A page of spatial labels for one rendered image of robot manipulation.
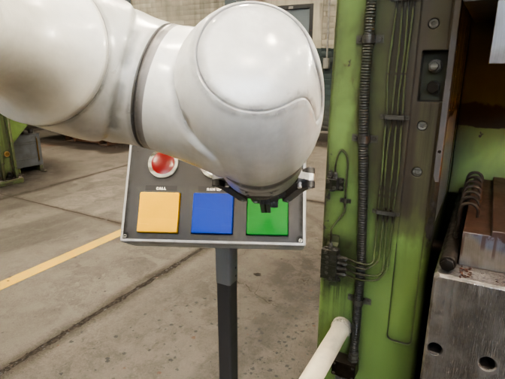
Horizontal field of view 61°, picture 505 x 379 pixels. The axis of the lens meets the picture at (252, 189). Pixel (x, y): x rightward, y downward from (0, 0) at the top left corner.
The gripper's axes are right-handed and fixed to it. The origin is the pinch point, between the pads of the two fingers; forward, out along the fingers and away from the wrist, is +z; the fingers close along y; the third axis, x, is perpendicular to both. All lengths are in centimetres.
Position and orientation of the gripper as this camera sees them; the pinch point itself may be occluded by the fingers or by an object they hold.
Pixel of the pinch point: (265, 198)
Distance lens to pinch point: 65.2
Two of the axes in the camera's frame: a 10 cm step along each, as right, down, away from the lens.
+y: 10.0, 0.2, -0.6
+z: 0.5, 2.3, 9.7
